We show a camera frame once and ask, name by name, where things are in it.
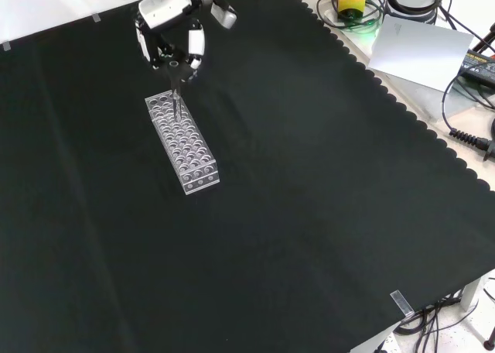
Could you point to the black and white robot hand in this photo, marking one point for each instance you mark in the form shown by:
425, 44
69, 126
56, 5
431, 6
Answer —
162, 12

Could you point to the clear glass test tube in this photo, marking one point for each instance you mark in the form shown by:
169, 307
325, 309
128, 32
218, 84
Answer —
175, 93

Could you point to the clear plastic test tube rack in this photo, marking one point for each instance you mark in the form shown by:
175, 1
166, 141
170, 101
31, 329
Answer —
181, 148

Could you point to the grey tape piece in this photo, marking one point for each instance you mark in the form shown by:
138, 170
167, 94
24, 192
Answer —
96, 18
6, 46

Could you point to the yellow emergency stop button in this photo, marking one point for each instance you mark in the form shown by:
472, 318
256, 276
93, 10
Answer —
350, 1

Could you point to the black bench cloth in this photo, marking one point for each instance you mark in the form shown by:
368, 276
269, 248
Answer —
232, 213

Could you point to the white and black device base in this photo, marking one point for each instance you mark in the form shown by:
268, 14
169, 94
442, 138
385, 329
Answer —
412, 1

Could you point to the pale board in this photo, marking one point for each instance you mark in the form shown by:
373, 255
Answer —
419, 51

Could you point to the black power adapter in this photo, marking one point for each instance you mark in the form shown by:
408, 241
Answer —
479, 66

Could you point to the black tripod leg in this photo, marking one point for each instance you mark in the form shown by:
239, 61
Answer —
483, 39

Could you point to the clear tape strip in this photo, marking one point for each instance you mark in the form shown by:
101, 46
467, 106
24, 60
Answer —
402, 302

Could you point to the white table leg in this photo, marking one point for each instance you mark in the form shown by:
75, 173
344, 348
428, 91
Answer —
472, 291

